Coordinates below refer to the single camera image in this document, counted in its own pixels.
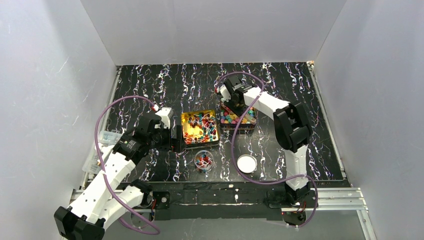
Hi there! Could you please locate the tin tray of lollipops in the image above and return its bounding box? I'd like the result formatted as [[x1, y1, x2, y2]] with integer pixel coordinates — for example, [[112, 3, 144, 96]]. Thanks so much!
[[181, 109, 220, 149]]

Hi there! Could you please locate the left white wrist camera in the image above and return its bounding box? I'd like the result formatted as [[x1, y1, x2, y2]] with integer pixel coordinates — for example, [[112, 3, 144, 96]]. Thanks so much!
[[155, 107, 174, 129]]

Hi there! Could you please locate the clear plastic jar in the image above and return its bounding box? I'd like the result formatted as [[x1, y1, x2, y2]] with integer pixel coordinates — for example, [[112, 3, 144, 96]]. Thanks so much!
[[194, 150, 214, 173]]

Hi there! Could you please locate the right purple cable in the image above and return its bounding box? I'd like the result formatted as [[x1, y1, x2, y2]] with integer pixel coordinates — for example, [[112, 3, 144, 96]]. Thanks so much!
[[214, 71, 320, 229]]

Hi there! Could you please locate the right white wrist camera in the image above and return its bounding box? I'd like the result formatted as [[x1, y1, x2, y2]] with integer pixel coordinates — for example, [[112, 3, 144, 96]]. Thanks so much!
[[215, 85, 231, 103]]

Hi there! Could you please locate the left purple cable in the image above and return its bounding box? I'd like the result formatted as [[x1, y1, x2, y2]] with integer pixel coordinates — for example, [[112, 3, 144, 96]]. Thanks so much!
[[94, 95, 162, 236]]

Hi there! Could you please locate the clear plastic box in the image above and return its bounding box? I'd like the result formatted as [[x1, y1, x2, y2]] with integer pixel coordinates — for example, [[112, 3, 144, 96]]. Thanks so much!
[[81, 129, 122, 174]]

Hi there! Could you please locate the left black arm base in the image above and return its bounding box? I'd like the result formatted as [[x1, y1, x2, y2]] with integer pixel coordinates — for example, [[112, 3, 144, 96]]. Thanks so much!
[[145, 191, 171, 210]]

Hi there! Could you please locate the purple cable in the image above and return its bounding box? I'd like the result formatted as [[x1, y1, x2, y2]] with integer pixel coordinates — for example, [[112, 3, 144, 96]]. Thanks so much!
[[214, 71, 320, 229], [94, 95, 162, 236]]

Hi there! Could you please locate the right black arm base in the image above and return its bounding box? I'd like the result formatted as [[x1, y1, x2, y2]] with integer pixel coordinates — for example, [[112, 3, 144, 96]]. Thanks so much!
[[263, 189, 309, 227]]

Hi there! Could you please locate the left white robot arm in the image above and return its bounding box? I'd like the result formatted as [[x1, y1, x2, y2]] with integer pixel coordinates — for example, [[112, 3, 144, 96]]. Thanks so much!
[[53, 107, 184, 240]]

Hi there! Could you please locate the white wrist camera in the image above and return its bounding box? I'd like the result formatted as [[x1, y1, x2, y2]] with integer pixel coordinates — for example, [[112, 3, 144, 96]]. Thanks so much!
[[155, 107, 174, 129], [215, 85, 231, 103]]

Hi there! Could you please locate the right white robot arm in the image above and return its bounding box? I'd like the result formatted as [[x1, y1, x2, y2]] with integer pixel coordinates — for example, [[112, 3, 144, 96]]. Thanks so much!
[[216, 71, 313, 202]]

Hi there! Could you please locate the white round jar lid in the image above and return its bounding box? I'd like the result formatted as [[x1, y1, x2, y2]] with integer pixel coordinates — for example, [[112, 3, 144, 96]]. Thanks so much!
[[236, 154, 257, 174]]

